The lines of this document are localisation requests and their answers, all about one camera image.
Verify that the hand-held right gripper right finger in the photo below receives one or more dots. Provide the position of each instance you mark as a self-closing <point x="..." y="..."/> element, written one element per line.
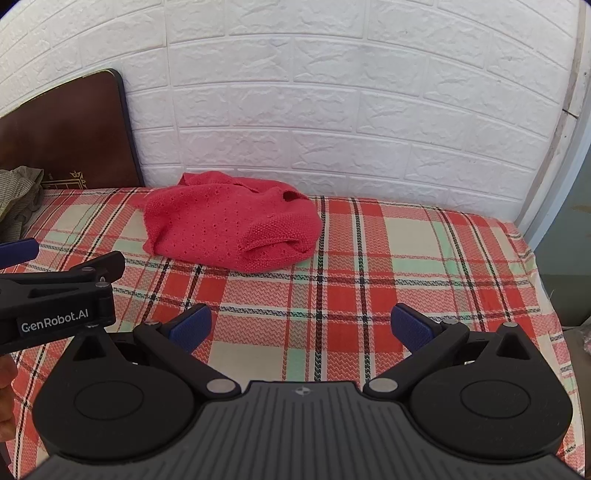
<point x="408" y="325"/>

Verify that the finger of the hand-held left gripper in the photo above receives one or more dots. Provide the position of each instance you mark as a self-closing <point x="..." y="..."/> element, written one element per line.
<point x="18" y="252"/>
<point x="108" y="266"/>

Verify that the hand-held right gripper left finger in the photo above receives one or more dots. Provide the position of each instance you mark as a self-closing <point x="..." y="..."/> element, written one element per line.
<point x="191" y="325"/>

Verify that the red knitted sweater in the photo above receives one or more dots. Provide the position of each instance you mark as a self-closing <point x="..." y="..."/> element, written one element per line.
<point x="221" y="221"/>

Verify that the person's left hand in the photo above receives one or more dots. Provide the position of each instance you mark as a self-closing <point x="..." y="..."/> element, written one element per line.
<point x="6" y="383"/>

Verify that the olive grey garment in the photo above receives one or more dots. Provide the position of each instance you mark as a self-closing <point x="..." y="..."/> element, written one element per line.
<point x="16" y="194"/>

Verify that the plaid bed sheet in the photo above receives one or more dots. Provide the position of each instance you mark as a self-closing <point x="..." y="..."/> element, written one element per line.
<point x="415" y="258"/>

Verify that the brown headboard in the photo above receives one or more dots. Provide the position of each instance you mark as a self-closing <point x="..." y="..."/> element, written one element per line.
<point x="69" y="134"/>

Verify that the white door frame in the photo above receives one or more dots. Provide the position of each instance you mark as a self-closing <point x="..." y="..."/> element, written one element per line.
<point x="554" y="194"/>

